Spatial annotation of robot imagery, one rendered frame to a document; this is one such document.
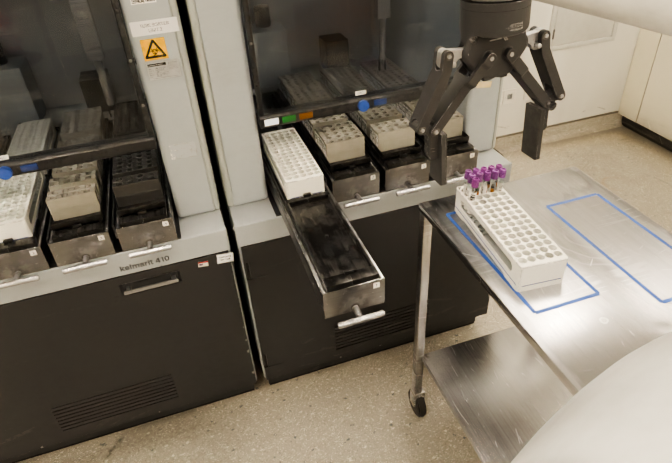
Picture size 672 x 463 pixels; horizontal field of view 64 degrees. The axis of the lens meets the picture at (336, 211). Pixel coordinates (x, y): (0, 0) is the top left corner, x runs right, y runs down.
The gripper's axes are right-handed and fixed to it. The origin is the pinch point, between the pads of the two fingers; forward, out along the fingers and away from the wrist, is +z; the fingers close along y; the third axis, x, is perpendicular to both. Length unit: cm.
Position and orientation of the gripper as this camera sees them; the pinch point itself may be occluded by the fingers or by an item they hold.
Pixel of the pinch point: (485, 160)
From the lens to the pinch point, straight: 71.5
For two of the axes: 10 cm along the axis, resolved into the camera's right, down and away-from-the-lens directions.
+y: 9.4, -2.6, 2.2
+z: 1.0, 8.3, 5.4
